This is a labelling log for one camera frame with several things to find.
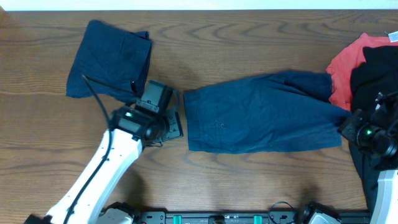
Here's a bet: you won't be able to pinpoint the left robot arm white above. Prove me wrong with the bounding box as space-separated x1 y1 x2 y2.
26 106 183 223

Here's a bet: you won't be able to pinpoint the folded navy cloth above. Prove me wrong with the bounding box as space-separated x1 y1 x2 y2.
66 20 152 103

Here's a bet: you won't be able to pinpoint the red garment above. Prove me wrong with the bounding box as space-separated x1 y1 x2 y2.
326 33 397 111

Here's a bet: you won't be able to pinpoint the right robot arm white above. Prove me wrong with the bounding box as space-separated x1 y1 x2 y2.
338 92 397 223

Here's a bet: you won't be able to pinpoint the white garment label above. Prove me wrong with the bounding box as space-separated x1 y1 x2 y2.
387 31 398 42

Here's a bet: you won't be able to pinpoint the navy blue shorts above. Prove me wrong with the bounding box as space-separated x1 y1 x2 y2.
183 71 351 154

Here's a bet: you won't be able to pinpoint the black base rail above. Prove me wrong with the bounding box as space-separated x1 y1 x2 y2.
99 201 373 224

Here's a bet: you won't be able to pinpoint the black garment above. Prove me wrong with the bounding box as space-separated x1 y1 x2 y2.
349 45 397 212

